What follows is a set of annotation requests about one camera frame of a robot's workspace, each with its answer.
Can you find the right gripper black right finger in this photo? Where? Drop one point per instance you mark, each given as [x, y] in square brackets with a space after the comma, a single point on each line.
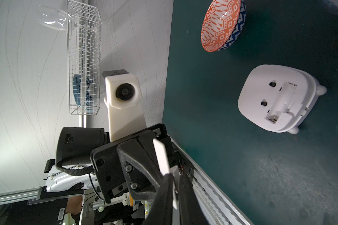
[190, 211]

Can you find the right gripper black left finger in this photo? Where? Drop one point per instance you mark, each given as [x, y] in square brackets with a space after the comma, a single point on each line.
[161, 211]

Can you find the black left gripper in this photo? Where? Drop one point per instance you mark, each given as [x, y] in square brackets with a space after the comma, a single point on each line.
[132, 160]

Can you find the white battery cover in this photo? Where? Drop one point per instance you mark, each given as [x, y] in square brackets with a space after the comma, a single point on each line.
[164, 167]

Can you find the white alarm clock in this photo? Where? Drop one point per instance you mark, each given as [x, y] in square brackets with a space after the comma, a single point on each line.
[279, 98]

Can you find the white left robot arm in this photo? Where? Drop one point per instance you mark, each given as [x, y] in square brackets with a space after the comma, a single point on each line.
[72, 171]

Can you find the blue ceramic bowl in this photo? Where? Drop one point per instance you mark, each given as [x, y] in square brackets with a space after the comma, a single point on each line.
[84, 90]

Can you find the orange patterned bowl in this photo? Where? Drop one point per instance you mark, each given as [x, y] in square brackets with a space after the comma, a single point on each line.
[223, 23]

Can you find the clear wine glass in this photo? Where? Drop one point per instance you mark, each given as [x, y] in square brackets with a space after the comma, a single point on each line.
[55, 19]

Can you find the blue white patterned bowl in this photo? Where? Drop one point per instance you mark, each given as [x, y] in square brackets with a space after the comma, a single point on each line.
[330, 5]

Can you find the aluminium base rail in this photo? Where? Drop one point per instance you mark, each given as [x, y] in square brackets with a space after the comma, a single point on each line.
[217, 207]

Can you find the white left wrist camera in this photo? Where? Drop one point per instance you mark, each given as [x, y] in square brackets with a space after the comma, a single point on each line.
[123, 97]

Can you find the white wire basket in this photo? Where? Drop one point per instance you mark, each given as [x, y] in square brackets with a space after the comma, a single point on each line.
[84, 51]

